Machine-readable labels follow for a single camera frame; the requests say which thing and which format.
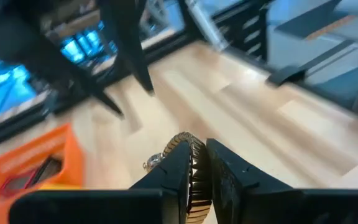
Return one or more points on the orange plastic basket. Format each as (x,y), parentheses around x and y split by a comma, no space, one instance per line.
(70,161)

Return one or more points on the gold metal watch band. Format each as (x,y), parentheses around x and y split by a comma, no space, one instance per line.
(200,174)

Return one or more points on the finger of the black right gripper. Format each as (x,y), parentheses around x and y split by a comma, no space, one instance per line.
(126,31)
(36,56)

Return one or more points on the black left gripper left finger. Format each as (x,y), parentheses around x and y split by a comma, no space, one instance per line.
(174,174)

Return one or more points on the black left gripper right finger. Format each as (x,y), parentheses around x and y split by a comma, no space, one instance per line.
(238,193)

